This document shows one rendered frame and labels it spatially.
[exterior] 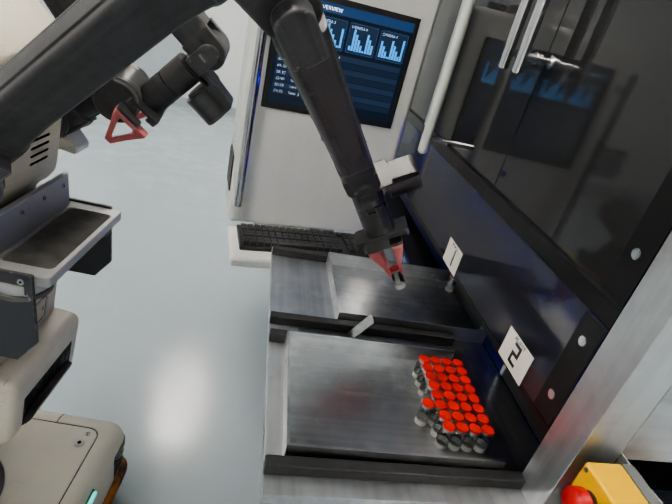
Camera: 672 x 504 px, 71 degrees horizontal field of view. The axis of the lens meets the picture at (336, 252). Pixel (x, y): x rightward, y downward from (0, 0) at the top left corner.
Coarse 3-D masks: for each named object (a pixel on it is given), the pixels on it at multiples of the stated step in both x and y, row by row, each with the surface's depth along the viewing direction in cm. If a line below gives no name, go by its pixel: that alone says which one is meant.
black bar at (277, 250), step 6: (276, 246) 120; (282, 246) 121; (276, 252) 120; (282, 252) 120; (288, 252) 120; (294, 252) 120; (300, 252) 120; (306, 252) 121; (312, 252) 122; (318, 252) 122; (300, 258) 121; (306, 258) 121; (312, 258) 122; (318, 258) 122; (324, 258) 122
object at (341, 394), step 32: (288, 352) 84; (320, 352) 91; (352, 352) 93; (384, 352) 93; (416, 352) 94; (448, 352) 95; (288, 384) 77; (320, 384) 83; (352, 384) 85; (384, 384) 87; (288, 416) 71; (320, 416) 77; (352, 416) 78; (384, 416) 80; (288, 448) 67; (320, 448) 67; (352, 448) 68; (384, 448) 74; (416, 448) 75; (448, 448) 77
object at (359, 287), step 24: (336, 264) 122; (360, 264) 123; (408, 264) 125; (336, 288) 106; (360, 288) 115; (384, 288) 117; (408, 288) 120; (432, 288) 123; (336, 312) 101; (360, 312) 106; (384, 312) 108; (408, 312) 110; (432, 312) 113; (456, 312) 115; (456, 336) 104; (480, 336) 105
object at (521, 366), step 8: (512, 328) 82; (512, 336) 81; (504, 344) 83; (512, 344) 81; (520, 344) 79; (504, 352) 83; (528, 352) 76; (504, 360) 83; (512, 360) 80; (520, 360) 78; (528, 360) 76; (512, 368) 80; (520, 368) 78; (528, 368) 76; (520, 376) 78
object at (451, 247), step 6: (450, 240) 112; (450, 246) 111; (456, 246) 108; (450, 252) 111; (456, 252) 108; (444, 258) 113; (450, 258) 110; (456, 258) 107; (456, 264) 107; (450, 270) 109
